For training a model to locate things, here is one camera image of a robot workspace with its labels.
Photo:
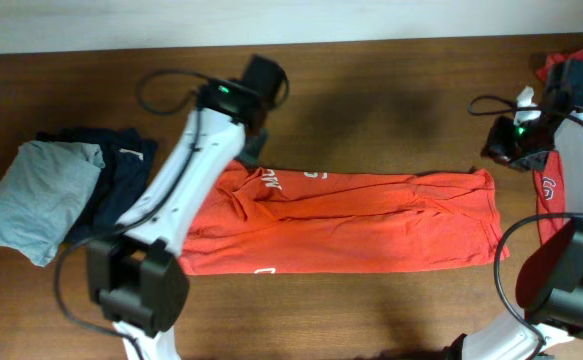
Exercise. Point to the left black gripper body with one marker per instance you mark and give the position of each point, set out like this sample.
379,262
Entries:
253,145

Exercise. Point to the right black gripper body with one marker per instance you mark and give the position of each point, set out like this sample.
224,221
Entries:
525,146

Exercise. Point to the orange FRAM t-shirt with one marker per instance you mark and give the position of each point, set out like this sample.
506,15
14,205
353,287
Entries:
271,221

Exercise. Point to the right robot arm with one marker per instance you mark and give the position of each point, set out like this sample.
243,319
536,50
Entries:
548,309

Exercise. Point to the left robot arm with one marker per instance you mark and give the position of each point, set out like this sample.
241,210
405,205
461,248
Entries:
132,271

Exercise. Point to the red crumpled shirt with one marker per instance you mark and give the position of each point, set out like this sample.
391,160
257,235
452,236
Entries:
548,183

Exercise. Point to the navy folded garment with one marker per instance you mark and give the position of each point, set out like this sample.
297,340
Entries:
128,160

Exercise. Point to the grey folded shirt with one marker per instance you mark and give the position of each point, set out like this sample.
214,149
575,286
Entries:
43,193

